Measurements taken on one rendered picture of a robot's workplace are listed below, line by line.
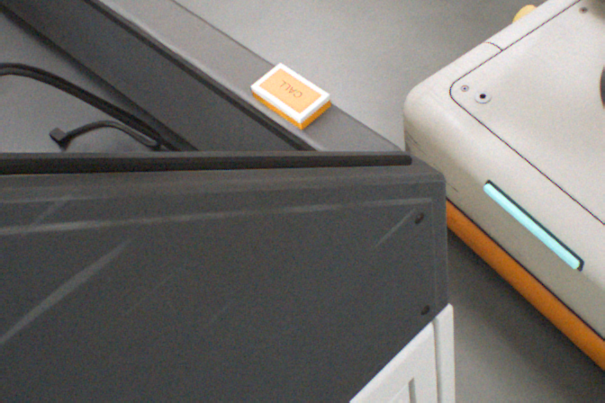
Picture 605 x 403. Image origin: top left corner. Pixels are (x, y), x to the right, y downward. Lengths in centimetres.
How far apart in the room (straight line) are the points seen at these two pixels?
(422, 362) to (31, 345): 43
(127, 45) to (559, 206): 81
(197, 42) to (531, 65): 96
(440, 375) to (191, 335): 37
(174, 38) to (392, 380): 31
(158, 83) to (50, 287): 43
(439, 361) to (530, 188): 70
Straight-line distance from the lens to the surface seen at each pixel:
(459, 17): 223
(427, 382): 93
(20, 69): 78
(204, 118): 89
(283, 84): 80
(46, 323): 53
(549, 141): 165
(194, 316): 61
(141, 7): 90
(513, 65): 175
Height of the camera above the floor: 154
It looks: 51 degrees down
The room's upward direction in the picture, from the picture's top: 11 degrees counter-clockwise
